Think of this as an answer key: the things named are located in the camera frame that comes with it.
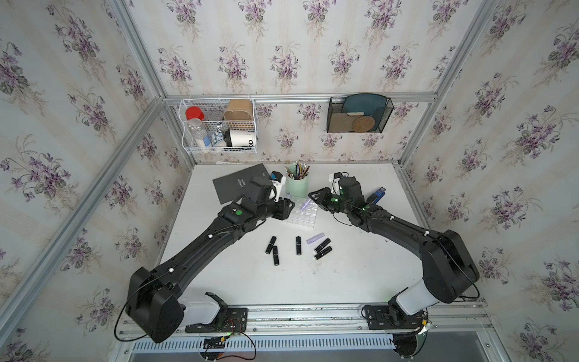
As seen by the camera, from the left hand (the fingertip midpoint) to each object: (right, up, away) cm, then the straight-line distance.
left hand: (295, 206), depth 77 cm
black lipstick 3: (+2, -17, +12) cm, 21 cm away
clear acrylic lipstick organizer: (+6, -7, +20) cm, 22 cm away
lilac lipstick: (+4, 0, +7) cm, 8 cm away
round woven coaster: (+31, +34, +21) cm, 50 cm away
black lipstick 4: (+13, -16, +14) cm, 25 cm away
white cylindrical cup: (-22, +27, +16) cm, 39 cm away
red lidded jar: (-42, +38, +15) cm, 58 cm away
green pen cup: (+1, +9, +18) cm, 20 cm away
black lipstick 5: (+12, -19, +10) cm, 25 cm away
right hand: (+6, +3, +7) cm, 10 cm away
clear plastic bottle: (-38, +28, +10) cm, 48 cm away
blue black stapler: (+38, +2, +25) cm, 46 cm away
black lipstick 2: (-8, -20, +10) cm, 24 cm away
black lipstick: (-10, -17, +13) cm, 23 cm away
